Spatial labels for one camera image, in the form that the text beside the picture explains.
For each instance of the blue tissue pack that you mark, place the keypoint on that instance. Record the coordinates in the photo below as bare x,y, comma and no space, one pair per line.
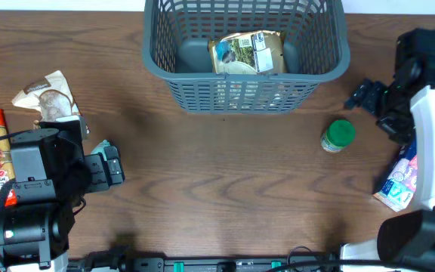
396,187

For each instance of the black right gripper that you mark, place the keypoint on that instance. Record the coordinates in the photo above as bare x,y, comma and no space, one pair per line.
399,131

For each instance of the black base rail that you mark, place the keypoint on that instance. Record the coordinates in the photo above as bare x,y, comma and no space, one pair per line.
121,259

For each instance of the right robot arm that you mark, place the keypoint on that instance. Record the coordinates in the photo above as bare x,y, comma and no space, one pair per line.
407,242

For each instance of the grey plastic basket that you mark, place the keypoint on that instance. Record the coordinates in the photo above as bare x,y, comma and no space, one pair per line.
175,49

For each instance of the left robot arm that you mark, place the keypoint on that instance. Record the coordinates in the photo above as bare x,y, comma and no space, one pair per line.
52,176

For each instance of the green lid jar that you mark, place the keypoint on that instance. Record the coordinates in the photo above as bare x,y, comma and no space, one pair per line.
339,135

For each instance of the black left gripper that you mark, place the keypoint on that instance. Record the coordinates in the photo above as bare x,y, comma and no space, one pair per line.
106,176

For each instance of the white brown snack bag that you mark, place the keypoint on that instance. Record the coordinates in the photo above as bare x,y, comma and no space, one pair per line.
50,95

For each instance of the gold foil food pouch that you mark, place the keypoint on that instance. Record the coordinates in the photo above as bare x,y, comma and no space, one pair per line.
258,52

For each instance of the small teal packet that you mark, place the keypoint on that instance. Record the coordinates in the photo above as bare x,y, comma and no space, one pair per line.
100,147

